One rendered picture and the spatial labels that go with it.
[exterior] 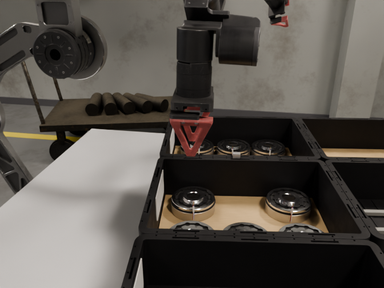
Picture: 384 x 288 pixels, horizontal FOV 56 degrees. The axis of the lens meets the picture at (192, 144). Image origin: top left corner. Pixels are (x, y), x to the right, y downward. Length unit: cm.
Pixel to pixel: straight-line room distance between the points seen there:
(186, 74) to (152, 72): 339
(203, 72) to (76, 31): 62
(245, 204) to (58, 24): 72
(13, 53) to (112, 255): 74
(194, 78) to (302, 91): 333
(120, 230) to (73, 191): 28
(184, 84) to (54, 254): 60
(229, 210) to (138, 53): 321
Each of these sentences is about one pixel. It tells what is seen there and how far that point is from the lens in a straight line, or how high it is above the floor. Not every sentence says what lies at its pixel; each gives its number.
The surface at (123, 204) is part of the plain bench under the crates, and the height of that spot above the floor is 70.
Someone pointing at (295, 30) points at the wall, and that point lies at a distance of 374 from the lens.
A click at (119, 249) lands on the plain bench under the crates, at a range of 98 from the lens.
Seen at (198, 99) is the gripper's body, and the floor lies 115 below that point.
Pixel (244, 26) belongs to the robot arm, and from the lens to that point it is 57.
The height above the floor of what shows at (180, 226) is 86.
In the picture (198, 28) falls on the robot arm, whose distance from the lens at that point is 56.
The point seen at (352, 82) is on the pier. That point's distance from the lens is 361.
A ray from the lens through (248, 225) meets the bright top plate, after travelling 78.
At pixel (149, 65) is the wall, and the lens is 395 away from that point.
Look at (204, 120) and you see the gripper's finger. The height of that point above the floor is 113.
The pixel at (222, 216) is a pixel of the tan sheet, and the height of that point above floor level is 83.
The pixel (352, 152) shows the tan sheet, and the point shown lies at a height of 83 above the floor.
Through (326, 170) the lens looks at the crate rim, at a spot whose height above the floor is 93.
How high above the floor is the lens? 132
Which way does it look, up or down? 24 degrees down
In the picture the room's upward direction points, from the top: straight up
